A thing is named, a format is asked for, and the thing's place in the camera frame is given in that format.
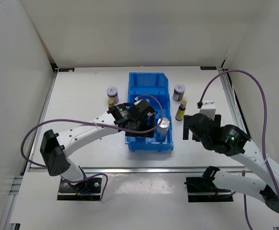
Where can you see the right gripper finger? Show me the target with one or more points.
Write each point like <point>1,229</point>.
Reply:
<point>186,124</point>
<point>217,120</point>

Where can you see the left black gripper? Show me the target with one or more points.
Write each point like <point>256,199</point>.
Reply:
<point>148,134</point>

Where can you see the small yellow-label bottle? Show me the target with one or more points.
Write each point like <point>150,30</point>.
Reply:
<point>181,111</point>
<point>111,104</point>

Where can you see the silver-top white canister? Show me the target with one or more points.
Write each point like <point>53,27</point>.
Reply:
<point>162,130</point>

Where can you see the white-lid spice jar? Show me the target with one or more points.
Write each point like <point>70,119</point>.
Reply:
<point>112,94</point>
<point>178,93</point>

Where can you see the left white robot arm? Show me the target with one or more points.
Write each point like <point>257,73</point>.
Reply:
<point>56,148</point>

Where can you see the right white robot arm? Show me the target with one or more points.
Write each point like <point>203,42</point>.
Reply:
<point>232,142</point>

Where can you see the blue three-compartment plastic bin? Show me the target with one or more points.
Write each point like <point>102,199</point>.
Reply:
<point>156,85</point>

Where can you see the right black corner label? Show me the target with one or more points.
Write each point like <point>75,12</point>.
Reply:
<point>208,67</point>

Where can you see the black corner label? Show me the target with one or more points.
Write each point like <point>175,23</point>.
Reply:
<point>66,69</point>
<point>208,67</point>

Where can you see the left black corner label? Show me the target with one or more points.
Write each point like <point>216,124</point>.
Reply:
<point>66,69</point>

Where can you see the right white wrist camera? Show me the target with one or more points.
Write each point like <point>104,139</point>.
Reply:
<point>208,109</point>

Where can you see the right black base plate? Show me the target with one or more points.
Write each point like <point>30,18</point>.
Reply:
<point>200,191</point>

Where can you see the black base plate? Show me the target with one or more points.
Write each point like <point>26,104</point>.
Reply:
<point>89,190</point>
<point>200,191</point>

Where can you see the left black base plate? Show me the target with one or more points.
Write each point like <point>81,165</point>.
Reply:
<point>89,190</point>

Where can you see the left aluminium rail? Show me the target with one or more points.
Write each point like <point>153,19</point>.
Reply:
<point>31,142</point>

